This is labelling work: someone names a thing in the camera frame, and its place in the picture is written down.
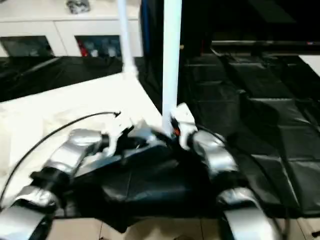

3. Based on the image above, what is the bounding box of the black covered bench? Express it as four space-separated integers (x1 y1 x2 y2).
211 39 320 51

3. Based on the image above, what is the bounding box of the white plastic table top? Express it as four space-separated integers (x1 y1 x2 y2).
0 71 174 209

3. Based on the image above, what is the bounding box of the white plastic table leg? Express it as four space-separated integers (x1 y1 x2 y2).
115 0 139 79
160 0 184 136

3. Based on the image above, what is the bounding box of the white cabinet with glass doors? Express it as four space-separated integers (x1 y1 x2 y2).
0 0 145 59

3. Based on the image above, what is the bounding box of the white flat board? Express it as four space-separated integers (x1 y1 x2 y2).
298 54 320 78

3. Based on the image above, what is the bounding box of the red package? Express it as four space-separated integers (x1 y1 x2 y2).
77 39 88 58

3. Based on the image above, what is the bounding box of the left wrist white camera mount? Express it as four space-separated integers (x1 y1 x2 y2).
105 119 136 156

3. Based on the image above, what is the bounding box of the black work mat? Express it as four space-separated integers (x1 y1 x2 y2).
0 53 320 233

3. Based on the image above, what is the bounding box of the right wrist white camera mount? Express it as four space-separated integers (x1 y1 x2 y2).
171 102 199 151

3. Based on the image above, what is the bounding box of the black cabinet with yellow label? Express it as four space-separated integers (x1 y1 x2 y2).
139 0 213 61

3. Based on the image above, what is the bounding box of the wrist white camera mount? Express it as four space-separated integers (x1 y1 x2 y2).
105 119 136 156
171 102 199 151

